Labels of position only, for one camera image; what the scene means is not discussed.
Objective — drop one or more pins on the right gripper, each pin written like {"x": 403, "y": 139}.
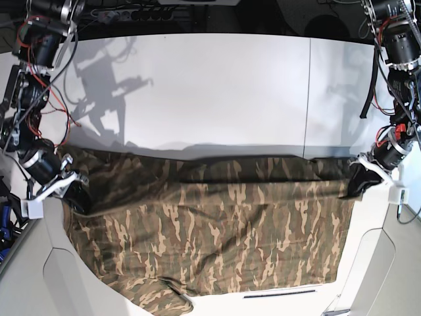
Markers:
{"x": 69, "y": 185}

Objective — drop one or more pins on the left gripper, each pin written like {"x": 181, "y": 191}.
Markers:
{"x": 365, "y": 171}

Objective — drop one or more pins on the camouflage T-shirt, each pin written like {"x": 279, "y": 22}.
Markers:
{"x": 162, "y": 231}

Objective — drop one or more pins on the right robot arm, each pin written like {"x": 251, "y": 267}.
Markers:
{"x": 41, "y": 41}

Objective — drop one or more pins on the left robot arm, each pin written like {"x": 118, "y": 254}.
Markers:
{"x": 394, "y": 26}

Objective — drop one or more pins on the blue and black clutter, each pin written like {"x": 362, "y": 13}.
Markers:
{"x": 12, "y": 221}

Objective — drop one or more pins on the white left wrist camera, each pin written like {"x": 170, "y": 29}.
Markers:
{"x": 398, "y": 195}

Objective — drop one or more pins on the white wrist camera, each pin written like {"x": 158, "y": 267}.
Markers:
{"x": 398, "y": 195}
{"x": 31, "y": 209}

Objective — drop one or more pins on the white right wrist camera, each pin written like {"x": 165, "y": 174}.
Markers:
{"x": 31, "y": 209}

